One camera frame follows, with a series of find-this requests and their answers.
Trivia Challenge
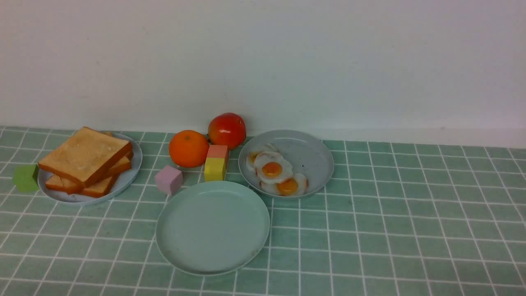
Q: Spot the fried egg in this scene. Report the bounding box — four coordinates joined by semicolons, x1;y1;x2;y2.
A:
254;151;293;184
245;143;278;172
259;173;309;197

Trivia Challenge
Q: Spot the red tomato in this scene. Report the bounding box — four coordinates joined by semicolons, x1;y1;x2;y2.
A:
208;113;247;150

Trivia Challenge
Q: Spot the pink orange block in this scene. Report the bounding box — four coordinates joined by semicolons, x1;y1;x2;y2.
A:
207;144;229;165

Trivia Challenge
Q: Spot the grey egg plate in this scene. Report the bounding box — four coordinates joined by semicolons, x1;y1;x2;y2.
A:
238;129;334;200

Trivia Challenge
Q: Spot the yellow cube block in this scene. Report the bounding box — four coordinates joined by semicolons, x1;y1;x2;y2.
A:
203;157;227;182

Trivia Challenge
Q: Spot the orange fruit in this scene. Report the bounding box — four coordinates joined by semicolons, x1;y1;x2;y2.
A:
168;130;209;167

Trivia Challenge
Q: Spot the green empty plate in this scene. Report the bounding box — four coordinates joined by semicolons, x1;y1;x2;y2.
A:
155;180;270;277

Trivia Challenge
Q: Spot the pink cube block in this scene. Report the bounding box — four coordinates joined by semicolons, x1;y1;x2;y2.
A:
155;165;184;196

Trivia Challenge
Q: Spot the light blue bread plate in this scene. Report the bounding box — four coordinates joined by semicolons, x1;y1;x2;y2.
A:
37;133;143;207

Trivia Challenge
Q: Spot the green cube block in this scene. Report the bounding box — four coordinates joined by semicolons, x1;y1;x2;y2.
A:
12;164;39;192

